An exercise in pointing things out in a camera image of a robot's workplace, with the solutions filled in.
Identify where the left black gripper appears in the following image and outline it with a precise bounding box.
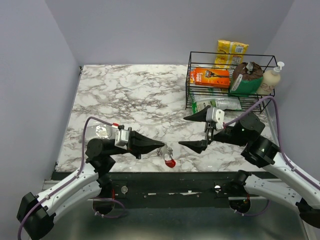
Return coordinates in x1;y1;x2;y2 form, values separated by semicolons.
110;127;165;160

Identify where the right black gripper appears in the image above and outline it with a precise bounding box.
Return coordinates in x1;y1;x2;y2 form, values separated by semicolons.
178;104;248;154

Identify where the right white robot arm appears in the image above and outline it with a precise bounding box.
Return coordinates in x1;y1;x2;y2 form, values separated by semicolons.
179;105;320;228

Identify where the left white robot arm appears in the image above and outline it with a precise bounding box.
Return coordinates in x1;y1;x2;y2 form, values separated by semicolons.
17;129;165;240

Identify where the green white flat pouch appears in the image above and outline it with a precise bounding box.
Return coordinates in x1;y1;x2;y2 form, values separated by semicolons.
191;94;242;114

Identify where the clear plastic wrapper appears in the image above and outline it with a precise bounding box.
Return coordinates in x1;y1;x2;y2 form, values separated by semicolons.
85;124;115;141

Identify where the orange razor box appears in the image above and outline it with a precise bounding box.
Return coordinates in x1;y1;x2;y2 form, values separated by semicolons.
190;67;230;89

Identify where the brown green bag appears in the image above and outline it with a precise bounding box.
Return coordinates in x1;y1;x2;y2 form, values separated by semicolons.
230;62;263;97

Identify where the yellow snack packet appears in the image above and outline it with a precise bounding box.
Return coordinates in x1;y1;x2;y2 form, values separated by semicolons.
214;39;249;69

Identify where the cream lotion pump bottle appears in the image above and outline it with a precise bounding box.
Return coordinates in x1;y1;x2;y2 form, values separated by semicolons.
256;61;285;95

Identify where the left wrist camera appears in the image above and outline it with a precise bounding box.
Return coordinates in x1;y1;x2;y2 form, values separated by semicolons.
115;127;132;149

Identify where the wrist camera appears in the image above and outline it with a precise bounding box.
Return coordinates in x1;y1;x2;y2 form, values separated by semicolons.
115;127;132;149
205;106;225;130

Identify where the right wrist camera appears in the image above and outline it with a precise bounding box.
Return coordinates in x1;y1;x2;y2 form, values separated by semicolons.
205;106;225;130

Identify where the black mounting base rail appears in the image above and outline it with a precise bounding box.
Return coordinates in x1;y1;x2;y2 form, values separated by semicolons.
51;169;261;210

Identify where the black wire basket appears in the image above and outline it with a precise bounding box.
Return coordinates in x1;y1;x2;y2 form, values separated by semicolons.
185;51;277;111

